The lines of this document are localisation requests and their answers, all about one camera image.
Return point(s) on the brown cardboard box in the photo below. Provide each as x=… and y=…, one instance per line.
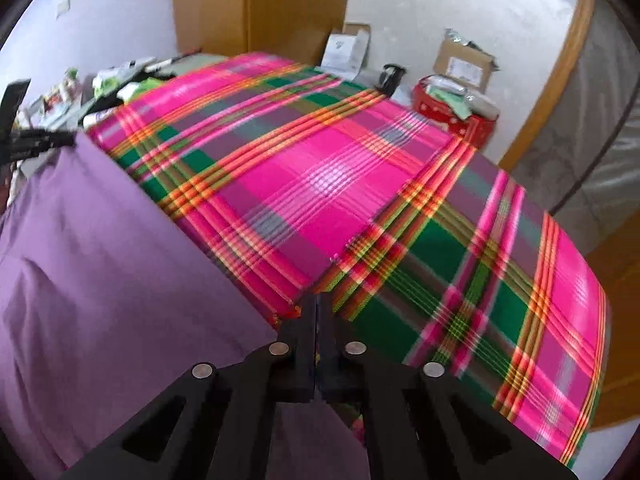
x=462, y=67

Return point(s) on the purple fleece pants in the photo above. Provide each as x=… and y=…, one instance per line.
x=110, y=285

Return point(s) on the pink green plaid bed sheet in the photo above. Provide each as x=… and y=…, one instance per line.
x=350, y=185

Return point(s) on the patterned side table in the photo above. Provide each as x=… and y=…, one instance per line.
x=190, y=62

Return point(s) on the wooden wardrobe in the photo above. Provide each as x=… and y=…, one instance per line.
x=260, y=5

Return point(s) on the white cardboard box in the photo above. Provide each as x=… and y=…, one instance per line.
x=342, y=52

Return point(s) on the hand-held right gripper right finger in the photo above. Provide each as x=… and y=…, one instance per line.
x=335, y=360

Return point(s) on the wooden door frame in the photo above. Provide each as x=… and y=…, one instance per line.
x=555, y=75

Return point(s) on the black cloth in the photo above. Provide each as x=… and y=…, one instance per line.
x=132, y=87

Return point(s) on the red gift box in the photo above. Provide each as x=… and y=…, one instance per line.
x=450, y=115

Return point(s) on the large green tissue pack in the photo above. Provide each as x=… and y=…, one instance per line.
x=107, y=80

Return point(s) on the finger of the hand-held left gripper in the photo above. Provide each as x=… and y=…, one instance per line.
x=45, y=140

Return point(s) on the grey plastic zip curtain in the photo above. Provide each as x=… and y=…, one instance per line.
x=600, y=135

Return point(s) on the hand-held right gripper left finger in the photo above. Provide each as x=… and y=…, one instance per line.
x=295, y=360

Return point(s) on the black kettle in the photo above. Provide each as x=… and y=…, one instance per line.
x=391, y=80

